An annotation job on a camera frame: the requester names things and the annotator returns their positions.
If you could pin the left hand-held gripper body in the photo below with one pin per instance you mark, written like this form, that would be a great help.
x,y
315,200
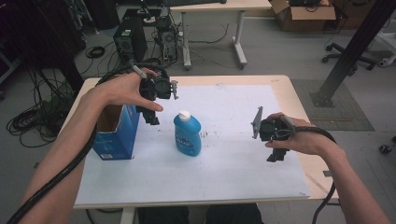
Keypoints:
x,y
157,88

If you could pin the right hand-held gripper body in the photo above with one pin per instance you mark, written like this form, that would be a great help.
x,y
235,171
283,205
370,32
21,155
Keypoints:
x,y
272,129

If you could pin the blue cardboard box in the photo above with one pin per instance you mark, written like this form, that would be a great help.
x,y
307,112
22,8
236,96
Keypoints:
x,y
120,137

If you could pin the blue bottle with white cap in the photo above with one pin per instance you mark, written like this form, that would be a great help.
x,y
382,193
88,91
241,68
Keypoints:
x,y
187,133

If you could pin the person's right hand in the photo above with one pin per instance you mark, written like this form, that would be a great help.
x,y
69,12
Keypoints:
x,y
308,141

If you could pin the person's left hand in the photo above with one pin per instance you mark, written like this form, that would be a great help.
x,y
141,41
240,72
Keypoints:
x,y
121,90

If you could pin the white paper table cover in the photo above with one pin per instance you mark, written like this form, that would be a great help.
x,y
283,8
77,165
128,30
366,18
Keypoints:
x,y
233,161

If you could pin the open computer case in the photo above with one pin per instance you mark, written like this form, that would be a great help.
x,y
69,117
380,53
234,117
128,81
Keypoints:
x,y
167,39

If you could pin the black computer tower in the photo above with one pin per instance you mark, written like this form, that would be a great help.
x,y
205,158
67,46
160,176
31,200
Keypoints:
x,y
129,39

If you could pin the grey floor mat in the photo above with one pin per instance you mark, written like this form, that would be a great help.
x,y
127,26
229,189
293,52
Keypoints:
x,y
342,109

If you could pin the person's legs in dark pants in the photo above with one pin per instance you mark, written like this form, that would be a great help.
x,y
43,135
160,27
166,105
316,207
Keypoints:
x,y
224,214

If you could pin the white desk with metal legs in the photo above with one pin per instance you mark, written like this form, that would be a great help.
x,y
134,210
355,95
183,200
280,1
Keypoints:
x,y
214,6

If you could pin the white table leg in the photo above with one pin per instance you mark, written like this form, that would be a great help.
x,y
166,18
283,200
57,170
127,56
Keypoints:
x,y
127,216

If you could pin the black office chair base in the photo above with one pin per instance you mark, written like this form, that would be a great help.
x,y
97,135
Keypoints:
x,y
342,56

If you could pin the small black round object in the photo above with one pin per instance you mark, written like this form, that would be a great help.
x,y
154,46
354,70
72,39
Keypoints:
x,y
385,148

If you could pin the brown cardboard box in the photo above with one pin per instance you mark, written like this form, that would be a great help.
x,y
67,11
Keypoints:
x,y
302,17

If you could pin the black curtain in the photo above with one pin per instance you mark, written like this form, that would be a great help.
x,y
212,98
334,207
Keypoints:
x,y
37,34

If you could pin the black metal stand post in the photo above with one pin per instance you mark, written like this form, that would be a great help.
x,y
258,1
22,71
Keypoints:
x,y
351,53

